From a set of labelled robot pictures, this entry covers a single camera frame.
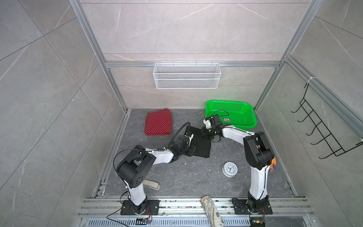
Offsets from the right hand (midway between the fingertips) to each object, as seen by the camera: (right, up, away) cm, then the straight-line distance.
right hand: (200, 134), depth 98 cm
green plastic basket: (+35, +15, +17) cm, 41 cm away
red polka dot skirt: (-30, +8, +2) cm, 31 cm away
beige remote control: (-30, -27, -20) cm, 45 cm away
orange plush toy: (+42, -15, -17) cm, 47 cm away
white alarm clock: (+16, -20, -15) cm, 30 cm away
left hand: (-4, -7, -6) cm, 10 cm away
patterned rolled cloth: (+4, -39, -30) cm, 49 cm away
